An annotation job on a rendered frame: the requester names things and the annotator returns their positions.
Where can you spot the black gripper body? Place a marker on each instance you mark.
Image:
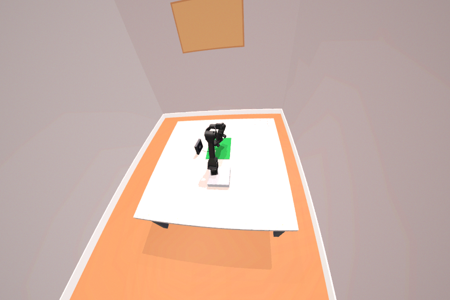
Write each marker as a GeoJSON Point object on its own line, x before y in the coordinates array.
{"type": "Point", "coordinates": [218, 138]}

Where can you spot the green circuit board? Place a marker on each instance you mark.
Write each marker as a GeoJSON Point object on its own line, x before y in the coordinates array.
{"type": "Point", "coordinates": [223, 151]}

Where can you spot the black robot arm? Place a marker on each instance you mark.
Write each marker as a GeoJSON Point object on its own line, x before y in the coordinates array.
{"type": "Point", "coordinates": [210, 136]}

